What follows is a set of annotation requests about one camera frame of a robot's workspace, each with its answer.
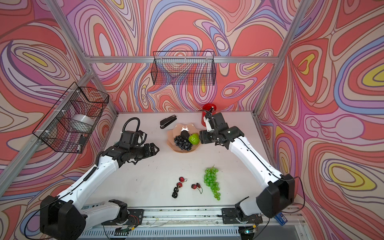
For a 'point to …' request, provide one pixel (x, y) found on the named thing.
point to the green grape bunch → (210, 179)
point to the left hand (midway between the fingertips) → (156, 149)
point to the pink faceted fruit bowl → (176, 130)
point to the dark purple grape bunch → (183, 143)
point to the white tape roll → (82, 123)
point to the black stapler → (168, 120)
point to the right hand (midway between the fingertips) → (206, 140)
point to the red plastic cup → (206, 108)
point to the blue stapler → (281, 218)
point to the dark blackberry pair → (174, 194)
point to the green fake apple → (194, 138)
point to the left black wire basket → (69, 123)
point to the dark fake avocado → (184, 134)
